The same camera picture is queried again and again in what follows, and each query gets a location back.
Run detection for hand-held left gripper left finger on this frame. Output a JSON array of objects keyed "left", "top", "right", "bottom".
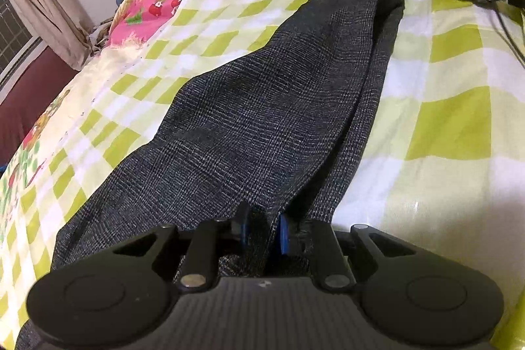
[{"left": 111, "top": 201, "right": 252, "bottom": 289}]

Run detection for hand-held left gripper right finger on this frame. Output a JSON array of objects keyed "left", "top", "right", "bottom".
[{"left": 279, "top": 213, "right": 415, "bottom": 291}]

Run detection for dark grey checked pants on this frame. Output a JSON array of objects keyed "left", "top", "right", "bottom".
[{"left": 14, "top": 0, "right": 407, "bottom": 350}]

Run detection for pink cartoon printed quilt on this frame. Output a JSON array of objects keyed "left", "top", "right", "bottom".
[{"left": 0, "top": 0, "right": 214, "bottom": 219}]

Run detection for maroon covered window bench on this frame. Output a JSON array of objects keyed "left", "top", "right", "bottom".
[{"left": 0, "top": 47, "right": 78, "bottom": 166}]

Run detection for window with metal grille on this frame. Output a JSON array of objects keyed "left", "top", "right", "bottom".
[{"left": 0, "top": 0, "right": 42, "bottom": 88}]

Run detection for beige curtain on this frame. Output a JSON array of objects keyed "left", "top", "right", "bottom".
[{"left": 0, "top": 0, "right": 97, "bottom": 71}]

